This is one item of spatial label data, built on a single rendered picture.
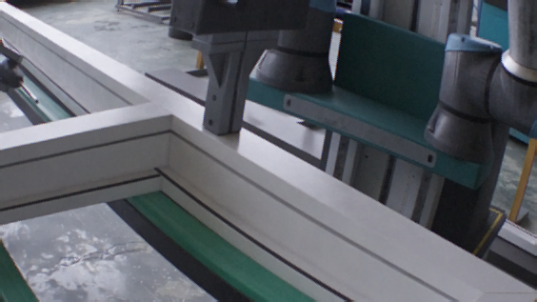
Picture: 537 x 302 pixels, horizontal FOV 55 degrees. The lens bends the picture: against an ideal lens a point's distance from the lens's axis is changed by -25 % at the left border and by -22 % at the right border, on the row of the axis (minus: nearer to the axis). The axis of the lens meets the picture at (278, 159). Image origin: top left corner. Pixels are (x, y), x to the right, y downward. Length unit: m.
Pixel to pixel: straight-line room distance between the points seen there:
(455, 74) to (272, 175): 0.84
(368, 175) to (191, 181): 1.15
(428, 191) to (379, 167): 0.19
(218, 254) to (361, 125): 0.93
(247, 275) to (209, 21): 0.21
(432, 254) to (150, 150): 0.31
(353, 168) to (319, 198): 1.21
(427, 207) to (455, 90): 0.43
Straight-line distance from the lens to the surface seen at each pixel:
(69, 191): 0.59
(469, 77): 1.30
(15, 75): 0.81
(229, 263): 0.53
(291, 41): 1.51
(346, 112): 1.45
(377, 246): 0.47
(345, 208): 0.49
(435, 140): 1.35
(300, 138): 3.15
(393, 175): 1.71
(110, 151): 0.61
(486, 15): 4.32
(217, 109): 0.59
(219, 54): 0.57
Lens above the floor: 1.15
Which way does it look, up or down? 22 degrees down
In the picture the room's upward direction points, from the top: 9 degrees clockwise
